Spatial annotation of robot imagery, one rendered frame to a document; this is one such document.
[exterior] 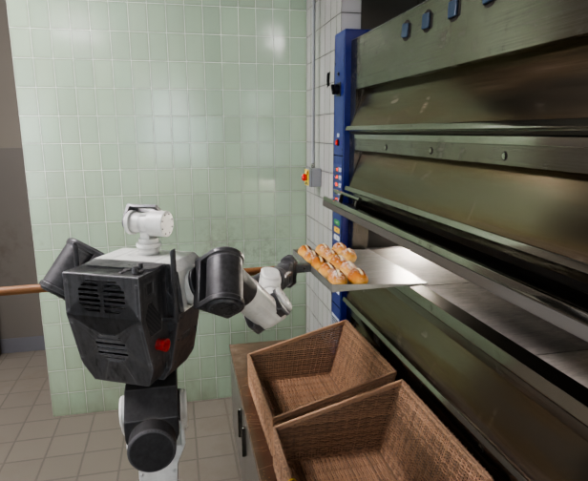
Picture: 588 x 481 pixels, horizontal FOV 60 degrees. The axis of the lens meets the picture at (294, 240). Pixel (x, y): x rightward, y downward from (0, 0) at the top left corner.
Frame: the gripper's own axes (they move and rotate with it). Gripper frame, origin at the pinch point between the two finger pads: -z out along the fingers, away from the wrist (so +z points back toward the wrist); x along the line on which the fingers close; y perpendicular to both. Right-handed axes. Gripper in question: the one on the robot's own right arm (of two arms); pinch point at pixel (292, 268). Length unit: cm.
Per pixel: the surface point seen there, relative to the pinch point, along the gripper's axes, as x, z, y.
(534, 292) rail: 23, 78, -78
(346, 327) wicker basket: -37, -39, -11
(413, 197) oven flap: 30, 6, -45
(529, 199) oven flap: 36, 50, -77
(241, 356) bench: -61, -41, 45
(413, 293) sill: -2.8, 5.9, -46.9
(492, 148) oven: 47, 38, -69
